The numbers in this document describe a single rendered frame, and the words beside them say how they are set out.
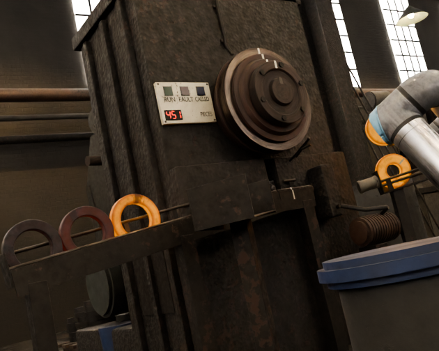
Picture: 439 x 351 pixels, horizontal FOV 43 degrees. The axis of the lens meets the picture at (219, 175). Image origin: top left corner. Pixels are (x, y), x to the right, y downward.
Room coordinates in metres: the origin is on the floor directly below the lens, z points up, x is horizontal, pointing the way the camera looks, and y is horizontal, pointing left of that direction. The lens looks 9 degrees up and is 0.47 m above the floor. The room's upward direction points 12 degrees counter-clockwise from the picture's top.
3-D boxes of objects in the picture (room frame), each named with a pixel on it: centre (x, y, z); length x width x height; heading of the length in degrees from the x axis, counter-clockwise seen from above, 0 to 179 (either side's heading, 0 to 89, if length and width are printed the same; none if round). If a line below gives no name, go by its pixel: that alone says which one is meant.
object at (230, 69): (2.36, -0.27, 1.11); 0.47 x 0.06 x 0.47; 125
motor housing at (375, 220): (2.44, -0.61, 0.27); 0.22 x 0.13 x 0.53; 125
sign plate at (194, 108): (2.26, 0.07, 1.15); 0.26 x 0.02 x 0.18; 125
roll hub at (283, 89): (2.28, -0.32, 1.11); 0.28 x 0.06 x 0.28; 125
